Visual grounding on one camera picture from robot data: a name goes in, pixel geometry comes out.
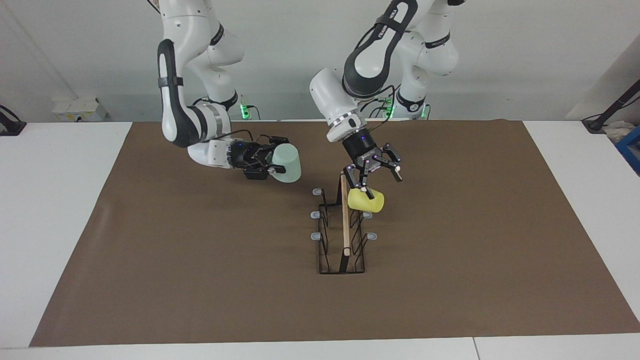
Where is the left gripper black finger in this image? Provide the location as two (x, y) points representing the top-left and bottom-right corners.
(344, 161), (374, 201)
(372, 143), (404, 183)

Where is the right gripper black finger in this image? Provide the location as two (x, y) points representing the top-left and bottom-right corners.
(243, 162), (286, 181)
(255, 135), (291, 156)

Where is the yellow plastic cup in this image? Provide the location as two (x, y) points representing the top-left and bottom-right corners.
(347, 187), (386, 212)

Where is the pale green plastic cup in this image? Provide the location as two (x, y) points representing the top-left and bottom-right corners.
(271, 144), (303, 184)

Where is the brown table mat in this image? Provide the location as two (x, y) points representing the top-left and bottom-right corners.
(29, 119), (640, 347)

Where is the crumpled white plastic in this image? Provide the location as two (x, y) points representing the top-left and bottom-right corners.
(604, 120), (633, 143)

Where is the black clamp base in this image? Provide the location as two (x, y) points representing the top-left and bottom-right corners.
(0, 105), (27, 137)

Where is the black stand pole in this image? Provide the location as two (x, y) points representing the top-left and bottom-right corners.
(581, 80), (640, 133)

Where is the blue box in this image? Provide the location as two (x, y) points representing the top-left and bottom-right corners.
(615, 125), (640, 176)

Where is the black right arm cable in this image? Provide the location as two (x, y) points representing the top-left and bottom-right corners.
(192, 97), (253, 143)

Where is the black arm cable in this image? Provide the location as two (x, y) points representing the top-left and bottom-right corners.
(192, 97), (253, 143)
(350, 15), (401, 133)

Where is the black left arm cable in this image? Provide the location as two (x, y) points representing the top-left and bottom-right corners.
(350, 15), (401, 133)

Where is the black wire cup rack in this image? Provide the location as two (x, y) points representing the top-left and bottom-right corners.
(310, 170), (378, 275)

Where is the white wall socket box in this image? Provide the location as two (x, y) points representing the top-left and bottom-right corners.
(51, 96), (108, 122)

